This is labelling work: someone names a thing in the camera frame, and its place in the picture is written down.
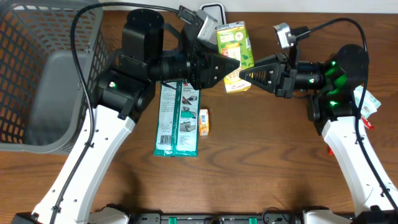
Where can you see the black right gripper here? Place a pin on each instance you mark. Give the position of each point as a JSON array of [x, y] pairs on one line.
[[288, 77]]

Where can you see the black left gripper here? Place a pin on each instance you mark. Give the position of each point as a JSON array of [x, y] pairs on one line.
[[213, 69]]

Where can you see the green juice carton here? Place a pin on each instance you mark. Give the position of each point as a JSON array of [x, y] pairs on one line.
[[233, 41]]

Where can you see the orange juice carton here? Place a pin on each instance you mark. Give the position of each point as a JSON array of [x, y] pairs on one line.
[[204, 122]]

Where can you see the green white snack bag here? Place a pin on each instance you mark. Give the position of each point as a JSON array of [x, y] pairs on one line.
[[177, 128]]

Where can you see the light green tissue pack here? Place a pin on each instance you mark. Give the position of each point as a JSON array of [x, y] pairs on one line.
[[370, 103]]

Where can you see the red snack bag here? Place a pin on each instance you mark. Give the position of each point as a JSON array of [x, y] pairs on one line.
[[330, 152]]

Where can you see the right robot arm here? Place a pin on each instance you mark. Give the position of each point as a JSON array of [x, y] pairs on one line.
[[336, 115]]

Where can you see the white barcode scanner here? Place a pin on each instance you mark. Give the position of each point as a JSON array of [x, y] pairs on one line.
[[215, 10]]

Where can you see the grey plastic laundry basket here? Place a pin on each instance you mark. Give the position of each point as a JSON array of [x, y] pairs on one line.
[[48, 48]]

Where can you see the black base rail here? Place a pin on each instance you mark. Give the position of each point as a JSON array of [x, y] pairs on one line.
[[202, 218]]

